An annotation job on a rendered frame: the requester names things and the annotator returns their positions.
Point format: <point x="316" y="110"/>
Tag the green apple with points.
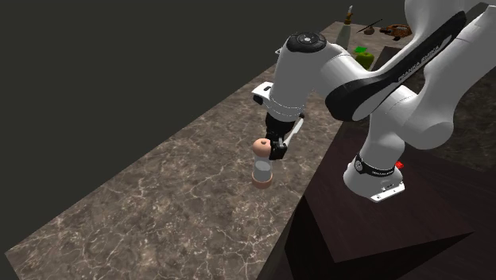
<point x="364" y="60"/>

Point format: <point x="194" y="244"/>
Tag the pale bottle with brown stopper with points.
<point x="344" y="33"/>

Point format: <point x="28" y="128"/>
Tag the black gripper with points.
<point x="276" y="123"/>

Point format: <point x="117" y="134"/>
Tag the tan and glass pepper mill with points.
<point x="262" y="170"/>

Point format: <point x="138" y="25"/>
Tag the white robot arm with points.
<point x="294" y="73"/>

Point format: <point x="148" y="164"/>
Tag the brown patterned basket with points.
<point x="396" y="31"/>

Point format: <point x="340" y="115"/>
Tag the dark brown robot stand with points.
<point x="387" y="221"/>

